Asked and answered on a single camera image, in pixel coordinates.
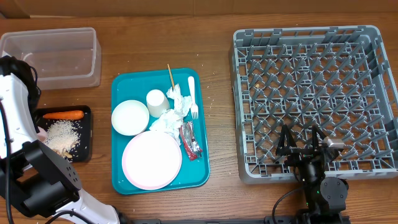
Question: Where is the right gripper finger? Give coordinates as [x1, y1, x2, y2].
[312, 125, 326, 149]
[277, 124, 297, 149]

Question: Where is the rice and nuts pile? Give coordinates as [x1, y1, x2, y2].
[44, 120, 80, 160]

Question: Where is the wooden skewer stick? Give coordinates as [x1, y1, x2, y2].
[167, 64, 175, 89]

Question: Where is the crumpled white napkin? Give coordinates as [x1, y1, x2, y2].
[149, 84, 192, 146]

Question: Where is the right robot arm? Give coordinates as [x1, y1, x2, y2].
[272, 124, 350, 223]

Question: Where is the white plastic fork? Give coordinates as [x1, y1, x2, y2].
[188, 76, 198, 119]

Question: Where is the grey dishwasher rack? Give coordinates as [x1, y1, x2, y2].
[231, 25, 397, 184]

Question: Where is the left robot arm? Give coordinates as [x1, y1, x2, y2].
[1, 55, 129, 223]

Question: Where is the black waste tray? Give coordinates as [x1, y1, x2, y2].
[34, 105, 93, 162]

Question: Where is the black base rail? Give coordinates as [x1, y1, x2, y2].
[124, 214, 352, 224]

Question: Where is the pale green bowl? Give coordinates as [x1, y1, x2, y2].
[111, 100, 150, 136]

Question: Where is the red foil wrapper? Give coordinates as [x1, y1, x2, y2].
[179, 121, 203, 161]

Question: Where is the teal serving tray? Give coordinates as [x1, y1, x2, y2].
[111, 68, 210, 195]

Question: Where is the pink round plate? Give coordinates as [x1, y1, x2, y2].
[121, 131, 182, 190]

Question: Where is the orange carrot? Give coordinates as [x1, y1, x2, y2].
[43, 110, 85, 120]

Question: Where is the pink bowl with food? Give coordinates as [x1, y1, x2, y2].
[37, 127, 47, 142]

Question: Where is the clear plastic bin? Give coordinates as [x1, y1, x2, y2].
[1, 27, 101, 90]

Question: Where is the white paper cup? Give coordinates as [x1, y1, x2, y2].
[146, 89, 170, 118]

